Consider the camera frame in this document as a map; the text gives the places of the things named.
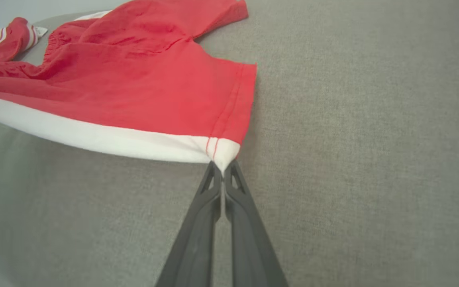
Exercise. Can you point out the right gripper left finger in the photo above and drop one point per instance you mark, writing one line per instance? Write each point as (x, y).
(193, 247)

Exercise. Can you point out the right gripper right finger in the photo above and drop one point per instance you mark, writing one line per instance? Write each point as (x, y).
(253, 255)

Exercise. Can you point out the red shorts with white stripe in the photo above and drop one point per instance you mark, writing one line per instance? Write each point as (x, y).
(146, 91)

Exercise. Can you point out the red basketball jersey striped trim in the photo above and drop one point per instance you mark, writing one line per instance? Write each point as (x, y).
(12, 36)

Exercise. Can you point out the grey fabric sofa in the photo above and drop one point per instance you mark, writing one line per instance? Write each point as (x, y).
(353, 159)

